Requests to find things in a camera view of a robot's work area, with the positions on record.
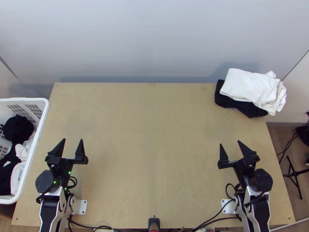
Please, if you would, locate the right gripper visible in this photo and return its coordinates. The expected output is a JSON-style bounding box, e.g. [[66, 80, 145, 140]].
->
[[217, 140, 261, 181]]

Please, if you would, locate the black cable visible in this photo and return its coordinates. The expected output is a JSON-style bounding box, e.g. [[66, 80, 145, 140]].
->
[[225, 183, 243, 201], [67, 214, 114, 230], [65, 176, 78, 192], [276, 132, 303, 165], [192, 207, 242, 230]]

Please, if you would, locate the heap of clothes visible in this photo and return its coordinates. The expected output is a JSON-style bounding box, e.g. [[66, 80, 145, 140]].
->
[[0, 114, 37, 196]]

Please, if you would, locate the pile of folded clothes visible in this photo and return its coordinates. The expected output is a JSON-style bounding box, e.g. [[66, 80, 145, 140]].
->
[[214, 68, 287, 119]]

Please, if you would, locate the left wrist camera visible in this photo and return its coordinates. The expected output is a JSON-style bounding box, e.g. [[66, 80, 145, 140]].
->
[[49, 163, 61, 175]]

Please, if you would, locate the white laundry basket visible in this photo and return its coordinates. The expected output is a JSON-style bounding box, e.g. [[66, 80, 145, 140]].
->
[[0, 97, 51, 205]]

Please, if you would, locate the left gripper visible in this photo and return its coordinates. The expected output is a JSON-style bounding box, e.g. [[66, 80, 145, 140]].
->
[[45, 138, 89, 181]]

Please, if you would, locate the black tripod stand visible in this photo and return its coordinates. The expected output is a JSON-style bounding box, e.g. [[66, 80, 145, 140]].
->
[[282, 155, 309, 200]]

